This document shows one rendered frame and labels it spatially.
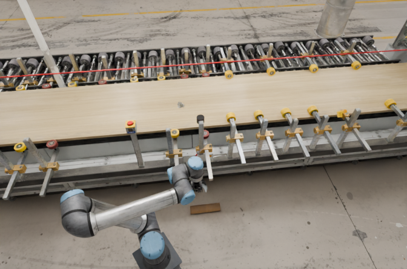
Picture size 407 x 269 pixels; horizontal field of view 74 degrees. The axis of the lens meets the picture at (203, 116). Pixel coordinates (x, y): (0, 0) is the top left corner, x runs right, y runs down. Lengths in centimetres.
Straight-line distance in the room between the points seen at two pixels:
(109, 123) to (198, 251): 141
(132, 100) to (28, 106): 95
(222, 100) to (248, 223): 124
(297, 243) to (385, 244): 83
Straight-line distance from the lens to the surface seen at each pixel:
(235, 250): 279
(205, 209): 284
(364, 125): 306
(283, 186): 317
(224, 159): 238
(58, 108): 284
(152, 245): 190
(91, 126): 254
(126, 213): 150
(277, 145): 267
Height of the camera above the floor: 264
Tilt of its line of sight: 46 degrees down
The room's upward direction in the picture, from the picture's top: straight up
